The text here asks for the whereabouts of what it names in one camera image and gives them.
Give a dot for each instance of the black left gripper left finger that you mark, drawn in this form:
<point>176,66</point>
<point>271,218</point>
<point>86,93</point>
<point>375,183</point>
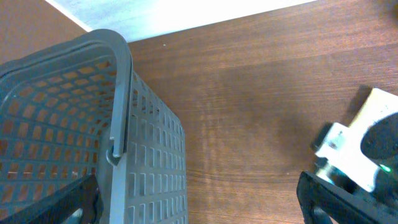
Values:
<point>78,202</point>

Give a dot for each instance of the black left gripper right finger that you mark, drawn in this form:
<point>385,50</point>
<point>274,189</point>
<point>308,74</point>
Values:
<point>323,202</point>

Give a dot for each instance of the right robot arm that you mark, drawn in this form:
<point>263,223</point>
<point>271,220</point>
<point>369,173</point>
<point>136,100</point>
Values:
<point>379,144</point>

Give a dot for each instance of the black mesh basket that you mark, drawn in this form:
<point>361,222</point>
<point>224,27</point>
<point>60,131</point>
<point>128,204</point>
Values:
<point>79,108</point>

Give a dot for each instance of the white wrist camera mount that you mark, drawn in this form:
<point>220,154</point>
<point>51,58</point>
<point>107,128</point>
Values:
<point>340,147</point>

